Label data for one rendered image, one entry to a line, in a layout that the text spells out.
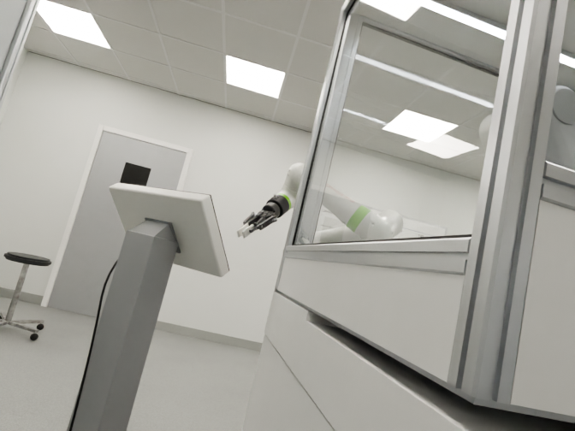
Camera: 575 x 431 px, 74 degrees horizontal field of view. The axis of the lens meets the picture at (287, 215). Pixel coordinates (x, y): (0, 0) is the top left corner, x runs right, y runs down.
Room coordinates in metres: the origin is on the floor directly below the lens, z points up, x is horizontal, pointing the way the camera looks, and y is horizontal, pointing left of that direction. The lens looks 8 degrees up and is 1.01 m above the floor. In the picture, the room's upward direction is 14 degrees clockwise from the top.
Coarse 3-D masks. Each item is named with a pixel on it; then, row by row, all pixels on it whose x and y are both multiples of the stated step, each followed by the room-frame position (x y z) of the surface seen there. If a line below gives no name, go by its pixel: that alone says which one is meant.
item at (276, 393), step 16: (272, 352) 1.10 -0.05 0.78; (272, 368) 1.06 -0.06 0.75; (288, 368) 0.92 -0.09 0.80; (256, 384) 1.21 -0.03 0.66; (272, 384) 1.02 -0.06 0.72; (288, 384) 0.89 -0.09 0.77; (256, 400) 1.16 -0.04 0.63; (272, 400) 0.99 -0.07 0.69; (288, 400) 0.86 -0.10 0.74; (304, 400) 0.76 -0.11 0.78; (256, 416) 1.12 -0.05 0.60; (272, 416) 0.96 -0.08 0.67; (288, 416) 0.84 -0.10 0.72; (304, 416) 0.75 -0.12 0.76; (320, 416) 0.67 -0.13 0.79
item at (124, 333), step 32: (128, 256) 1.38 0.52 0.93; (160, 256) 1.37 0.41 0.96; (128, 288) 1.36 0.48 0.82; (160, 288) 1.41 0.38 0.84; (128, 320) 1.33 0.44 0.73; (96, 352) 1.39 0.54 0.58; (128, 352) 1.36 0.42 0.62; (96, 384) 1.37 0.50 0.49; (128, 384) 1.39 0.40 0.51; (96, 416) 1.34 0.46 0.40; (128, 416) 1.42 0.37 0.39
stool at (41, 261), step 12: (12, 252) 3.21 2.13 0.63; (24, 264) 3.23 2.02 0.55; (36, 264) 3.17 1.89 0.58; (48, 264) 3.26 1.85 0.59; (24, 276) 3.24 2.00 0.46; (12, 300) 3.23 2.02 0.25; (0, 312) 3.45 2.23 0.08; (12, 312) 3.24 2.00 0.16; (0, 324) 3.13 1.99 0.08; (12, 324) 3.22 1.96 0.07; (36, 336) 3.19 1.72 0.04
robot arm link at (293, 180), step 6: (300, 162) 1.63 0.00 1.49; (294, 168) 1.61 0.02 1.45; (300, 168) 1.60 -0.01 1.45; (288, 174) 1.63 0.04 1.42; (294, 174) 1.60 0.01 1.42; (300, 174) 1.60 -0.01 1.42; (288, 180) 1.64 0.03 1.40; (294, 180) 1.62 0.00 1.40; (288, 186) 1.66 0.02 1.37; (294, 186) 1.64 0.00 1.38
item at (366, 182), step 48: (384, 0) 0.86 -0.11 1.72; (432, 0) 0.60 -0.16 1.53; (480, 0) 0.46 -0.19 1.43; (384, 48) 0.79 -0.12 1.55; (432, 48) 0.57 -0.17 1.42; (480, 48) 0.44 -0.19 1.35; (336, 96) 1.12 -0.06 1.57; (384, 96) 0.73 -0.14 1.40; (432, 96) 0.54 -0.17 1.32; (480, 96) 0.43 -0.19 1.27; (336, 144) 1.00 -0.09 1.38; (384, 144) 0.68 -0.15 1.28; (432, 144) 0.51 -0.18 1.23; (480, 144) 0.41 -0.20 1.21; (336, 192) 0.90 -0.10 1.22; (384, 192) 0.64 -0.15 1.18; (432, 192) 0.49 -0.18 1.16; (336, 240) 0.83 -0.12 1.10
